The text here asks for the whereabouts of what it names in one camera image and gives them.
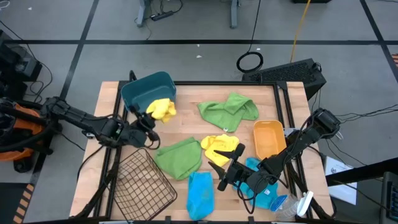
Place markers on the grey metal bracket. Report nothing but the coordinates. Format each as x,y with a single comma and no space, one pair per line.
289,132

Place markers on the green cloth top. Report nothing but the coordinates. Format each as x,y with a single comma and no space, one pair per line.
227,112

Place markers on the green microfiber towel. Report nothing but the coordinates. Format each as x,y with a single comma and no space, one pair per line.
178,158

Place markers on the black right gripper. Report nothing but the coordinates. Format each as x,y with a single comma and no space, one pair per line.
237,175

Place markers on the grey electronics box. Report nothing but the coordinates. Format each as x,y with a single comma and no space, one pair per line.
390,202

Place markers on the orange plastic basket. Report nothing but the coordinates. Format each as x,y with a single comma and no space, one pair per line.
269,140

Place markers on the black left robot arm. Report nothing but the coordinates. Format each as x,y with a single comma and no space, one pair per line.
77,118

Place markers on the glass cleaner spray bottle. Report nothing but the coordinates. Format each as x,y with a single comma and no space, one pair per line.
289,207

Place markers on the teal plastic basket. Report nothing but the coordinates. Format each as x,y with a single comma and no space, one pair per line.
146,88

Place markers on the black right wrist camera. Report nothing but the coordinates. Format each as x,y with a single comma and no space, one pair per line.
256,183

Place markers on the blue microfiber towel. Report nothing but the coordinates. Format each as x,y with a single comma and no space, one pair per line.
200,196
264,199

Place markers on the grey desk leg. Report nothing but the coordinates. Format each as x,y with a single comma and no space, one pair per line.
142,14
234,15

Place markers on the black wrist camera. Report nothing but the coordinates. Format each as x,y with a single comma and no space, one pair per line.
134,138
256,183

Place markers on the black equipment cart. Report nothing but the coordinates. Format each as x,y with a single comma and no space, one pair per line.
15,65

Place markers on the yellow microfiber towel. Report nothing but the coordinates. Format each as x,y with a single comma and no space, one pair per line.
161,109
222,144

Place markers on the white paper sheet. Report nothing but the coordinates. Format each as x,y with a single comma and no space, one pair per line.
345,194

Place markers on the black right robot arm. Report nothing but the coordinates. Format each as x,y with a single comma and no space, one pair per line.
301,140

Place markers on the orange black vacuum cleaner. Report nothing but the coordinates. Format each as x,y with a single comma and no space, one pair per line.
21,124

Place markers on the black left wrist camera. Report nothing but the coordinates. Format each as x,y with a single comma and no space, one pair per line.
134,138

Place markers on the black power strip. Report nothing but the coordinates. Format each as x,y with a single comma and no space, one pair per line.
162,15

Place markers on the black metal beam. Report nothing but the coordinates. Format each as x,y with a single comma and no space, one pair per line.
367,172

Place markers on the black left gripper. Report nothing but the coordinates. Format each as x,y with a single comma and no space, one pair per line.
149,130

